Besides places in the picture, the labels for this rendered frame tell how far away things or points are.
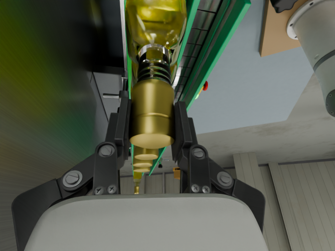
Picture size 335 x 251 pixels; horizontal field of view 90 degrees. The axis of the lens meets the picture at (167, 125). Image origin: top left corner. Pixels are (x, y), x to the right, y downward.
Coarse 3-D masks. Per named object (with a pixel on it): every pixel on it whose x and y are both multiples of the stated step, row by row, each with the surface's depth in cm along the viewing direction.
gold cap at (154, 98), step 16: (144, 80) 13; (160, 80) 13; (144, 96) 12; (160, 96) 12; (144, 112) 11; (160, 112) 12; (144, 128) 11; (160, 128) 11; (144, 144) 13; (160, 144) 13
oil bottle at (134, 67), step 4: (132, 64) 20; (136, 64) 19; (176, 64) 20; (132, 68) 20; (136, 68) 19; (172, 68) 20; (176, 68) 21; (132, 72) 20; (136, 72) 19; (172, 72) 20; (176, 72) 21; (132, 76) 20; (136, 76) 20; (172, 76) 20; (132, 80) 21; (136, 80) 20; (172, 80) 20; (132, 84) 22; (172, 84) 21
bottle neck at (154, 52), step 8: (144, 48) 15; (152, 48) 14; (160, 48) 14; (144, 56) 14; (152, 56) 14; (160, 56) 14; (168, 56) 15; (144, 64) 14; (152, 64) 14; (160, 64) 14; (168, 64) 15; (144, 72) 13; (152, 72) 13; (160, 72) 13; (168, 72) 14; (168, 80) 14
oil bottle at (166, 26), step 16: (128, 0) 14; (144, 0) 15; (160, 0) 15; (176, 0) 15; (128, 16) 14; (144, 16) 14; (160, 16) 14; (176, 16) 14; (128, 32) 15; (144, 32) 14; (160, 32) 14; (176, 32) 15; (128, 48) 16; (176, 48) 16
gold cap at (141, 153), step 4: (136, 148) 23; (140, 148) 22; (144, 148) 22; (136, 152) 23; (140, 152) 22; (144, 152) 22; (148, 152) 22; (152, 152) 22; (156, 152) 23; (136, 156) 23; (140, 156) 23; (144, 156) 23; (148, 156) 23; (152, 156) 23; (156, 156) 23
